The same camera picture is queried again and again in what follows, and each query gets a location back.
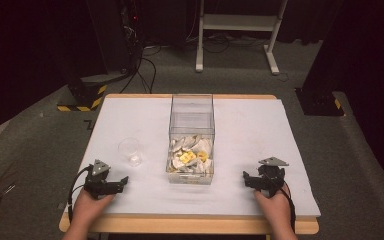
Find black floor cables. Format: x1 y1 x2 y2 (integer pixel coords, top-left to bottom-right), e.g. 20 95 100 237
119 33 301 95

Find black stand base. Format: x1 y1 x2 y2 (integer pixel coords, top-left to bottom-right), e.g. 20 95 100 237
294 87 345 117

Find person's left hand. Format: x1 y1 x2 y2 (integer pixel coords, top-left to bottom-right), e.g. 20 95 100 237
69 189 116 232

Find clear plastic cup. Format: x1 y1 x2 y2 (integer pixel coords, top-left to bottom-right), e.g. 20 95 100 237
117 137 144 167

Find white table mat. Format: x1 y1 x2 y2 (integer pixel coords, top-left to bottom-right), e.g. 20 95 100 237
65 97 322 218

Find clear plastic box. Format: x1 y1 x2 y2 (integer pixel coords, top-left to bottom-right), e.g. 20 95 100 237
165 93 216 186

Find black stand with striped base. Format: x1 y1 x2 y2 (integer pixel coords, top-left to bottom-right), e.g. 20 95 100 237
56 0 138 113

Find right hand-held gripper cable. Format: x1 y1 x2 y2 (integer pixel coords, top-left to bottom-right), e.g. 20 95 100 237
282 182 297 234

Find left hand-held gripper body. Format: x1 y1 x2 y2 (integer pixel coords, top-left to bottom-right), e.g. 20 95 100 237
83 159 121 200

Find yellow scrap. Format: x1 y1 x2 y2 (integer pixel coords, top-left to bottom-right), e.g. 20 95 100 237
179 150 198 165

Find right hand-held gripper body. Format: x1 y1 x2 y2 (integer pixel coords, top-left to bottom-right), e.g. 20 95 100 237
253 156 290 198

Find wooden table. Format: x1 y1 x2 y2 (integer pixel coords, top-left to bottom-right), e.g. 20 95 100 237
58 93 320 236

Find pile of white scraps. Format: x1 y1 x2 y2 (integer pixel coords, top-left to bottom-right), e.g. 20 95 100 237
168 134 213 174

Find hand-held gripper cable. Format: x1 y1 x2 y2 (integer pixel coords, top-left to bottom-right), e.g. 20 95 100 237
282 182 297 234
66 165 92 224

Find left hand-held gripper cable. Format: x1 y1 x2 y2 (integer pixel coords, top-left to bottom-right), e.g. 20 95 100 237
66 165 92 224

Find person's right hand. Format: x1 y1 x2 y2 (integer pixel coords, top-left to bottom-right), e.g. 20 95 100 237
253 184 294 235

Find white metal stand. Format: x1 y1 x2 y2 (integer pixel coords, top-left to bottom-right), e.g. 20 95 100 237
195 0 290 76

